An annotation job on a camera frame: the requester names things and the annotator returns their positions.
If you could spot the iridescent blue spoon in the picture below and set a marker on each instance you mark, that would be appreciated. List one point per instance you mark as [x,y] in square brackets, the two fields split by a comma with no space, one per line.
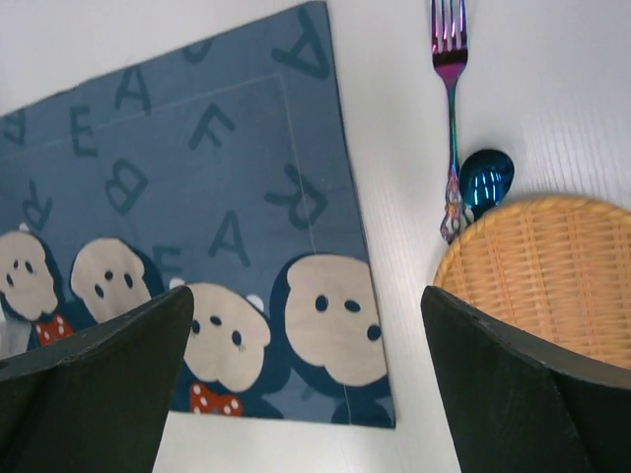
[485,179]

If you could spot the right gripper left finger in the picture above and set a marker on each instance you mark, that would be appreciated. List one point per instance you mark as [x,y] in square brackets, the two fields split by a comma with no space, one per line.
[96,401]

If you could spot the round woven wicker plate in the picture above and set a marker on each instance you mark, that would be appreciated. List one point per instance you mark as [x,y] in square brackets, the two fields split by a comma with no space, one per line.
[557,267]

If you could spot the iridescent purple fork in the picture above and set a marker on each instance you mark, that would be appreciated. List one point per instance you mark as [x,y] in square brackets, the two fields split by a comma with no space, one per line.
[449,56]

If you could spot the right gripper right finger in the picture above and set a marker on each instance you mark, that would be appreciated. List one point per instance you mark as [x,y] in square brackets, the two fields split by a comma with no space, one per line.
[517,403]

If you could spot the blue bear placemat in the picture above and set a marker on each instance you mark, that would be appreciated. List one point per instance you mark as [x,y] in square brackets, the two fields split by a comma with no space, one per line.
[223,167]

